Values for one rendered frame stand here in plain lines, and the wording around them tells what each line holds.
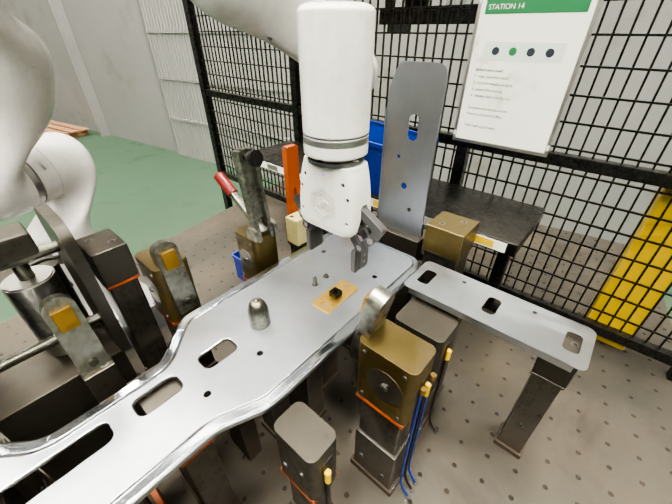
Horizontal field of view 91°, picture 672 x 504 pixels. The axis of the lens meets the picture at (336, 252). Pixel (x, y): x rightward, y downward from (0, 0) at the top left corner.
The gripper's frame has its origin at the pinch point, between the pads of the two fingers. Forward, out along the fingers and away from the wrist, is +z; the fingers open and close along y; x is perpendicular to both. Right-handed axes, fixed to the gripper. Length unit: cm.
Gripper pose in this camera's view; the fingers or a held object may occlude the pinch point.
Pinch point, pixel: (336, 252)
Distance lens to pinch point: 52.2
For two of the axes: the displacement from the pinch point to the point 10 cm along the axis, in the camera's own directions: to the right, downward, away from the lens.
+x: 6.5, -4.3, 6.3
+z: 0.0, 8.3, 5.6
